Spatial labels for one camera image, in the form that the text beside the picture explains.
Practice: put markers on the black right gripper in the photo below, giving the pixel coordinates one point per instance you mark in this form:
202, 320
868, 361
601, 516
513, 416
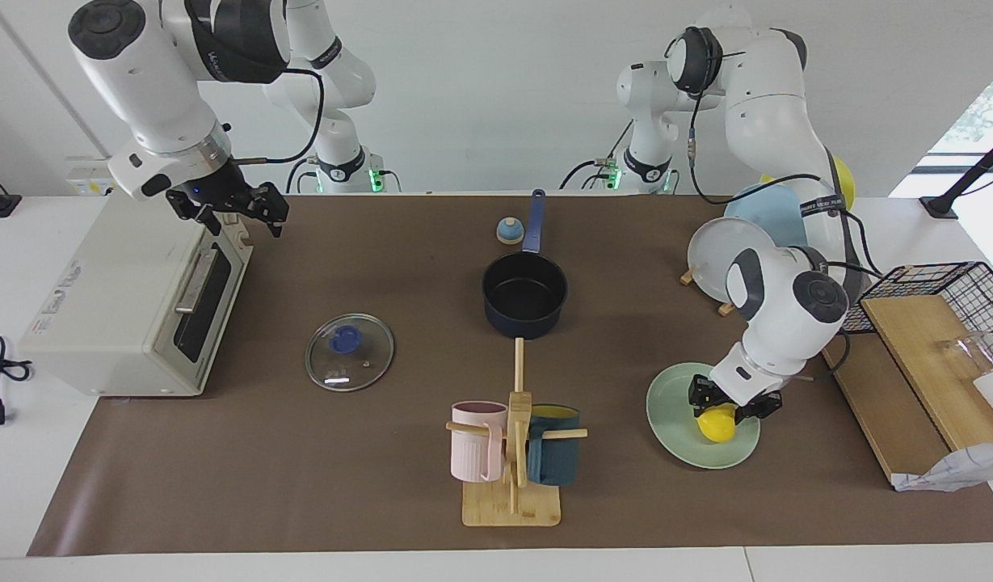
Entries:
217, 194

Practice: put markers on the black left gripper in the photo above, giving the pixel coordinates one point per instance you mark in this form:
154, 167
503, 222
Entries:
706, 388

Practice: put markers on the yellow lemon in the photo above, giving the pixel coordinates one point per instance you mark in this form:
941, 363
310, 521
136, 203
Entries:
716, 427

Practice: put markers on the glass lid blue knob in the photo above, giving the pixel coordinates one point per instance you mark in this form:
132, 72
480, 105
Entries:
351, 356

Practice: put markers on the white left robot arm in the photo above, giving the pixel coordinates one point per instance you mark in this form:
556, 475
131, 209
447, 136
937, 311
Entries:
767, 105

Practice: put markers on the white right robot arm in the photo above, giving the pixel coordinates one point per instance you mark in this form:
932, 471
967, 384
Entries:
132, 65

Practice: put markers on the green plate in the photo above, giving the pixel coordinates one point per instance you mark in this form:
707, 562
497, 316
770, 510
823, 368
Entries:
674, 420

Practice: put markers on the wooden plate rack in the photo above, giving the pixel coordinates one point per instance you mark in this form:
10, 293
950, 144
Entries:
725, 308

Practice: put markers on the grey plate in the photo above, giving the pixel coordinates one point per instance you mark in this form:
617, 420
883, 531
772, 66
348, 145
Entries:
710, 250

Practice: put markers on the light blue plate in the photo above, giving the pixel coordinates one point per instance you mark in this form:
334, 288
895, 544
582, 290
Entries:
767, 214

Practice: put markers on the yellow plate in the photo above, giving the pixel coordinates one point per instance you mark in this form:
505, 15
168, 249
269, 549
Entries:
845, 182

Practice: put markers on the white power strip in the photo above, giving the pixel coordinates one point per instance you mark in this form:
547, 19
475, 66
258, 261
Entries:
100, 174

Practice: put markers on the beige toaster oven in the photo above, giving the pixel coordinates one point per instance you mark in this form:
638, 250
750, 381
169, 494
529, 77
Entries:
116, 307

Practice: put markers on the wooden shelf rack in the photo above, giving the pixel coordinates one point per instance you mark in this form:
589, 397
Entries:
892, 396

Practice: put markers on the dark teal mug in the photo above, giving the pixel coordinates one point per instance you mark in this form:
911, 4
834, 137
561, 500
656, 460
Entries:
554, 457

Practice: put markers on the white crumpled cloth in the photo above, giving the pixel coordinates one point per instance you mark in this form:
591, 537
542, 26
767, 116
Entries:
957, 469

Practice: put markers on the wooden mug tree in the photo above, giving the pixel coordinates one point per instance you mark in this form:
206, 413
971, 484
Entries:
512, 505

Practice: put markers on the clear glass cup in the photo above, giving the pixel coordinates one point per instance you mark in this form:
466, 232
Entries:
965, 352

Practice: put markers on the pink mug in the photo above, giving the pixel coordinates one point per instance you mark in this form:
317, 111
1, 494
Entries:
472, 449

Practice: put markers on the brown table mat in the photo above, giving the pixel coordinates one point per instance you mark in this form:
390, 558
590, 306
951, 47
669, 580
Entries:
302, 485

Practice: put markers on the black camera stand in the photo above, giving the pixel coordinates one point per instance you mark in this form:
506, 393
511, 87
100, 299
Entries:
940, 206

